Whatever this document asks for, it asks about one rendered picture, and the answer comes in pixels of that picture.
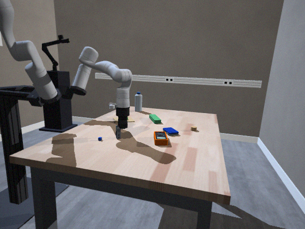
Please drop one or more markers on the green rectangular box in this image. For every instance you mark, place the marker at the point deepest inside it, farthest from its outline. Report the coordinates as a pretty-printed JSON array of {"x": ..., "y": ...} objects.
[{"x": 155, "y": 118}]

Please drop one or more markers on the orange digital multimeter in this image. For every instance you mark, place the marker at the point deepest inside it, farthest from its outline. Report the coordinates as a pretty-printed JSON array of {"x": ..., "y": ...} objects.
[{"x": 160, "y": 138}]

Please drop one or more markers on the tan square mat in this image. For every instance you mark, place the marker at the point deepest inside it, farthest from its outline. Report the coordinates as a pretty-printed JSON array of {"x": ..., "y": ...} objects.
[{"x": 129, "y": 119}]

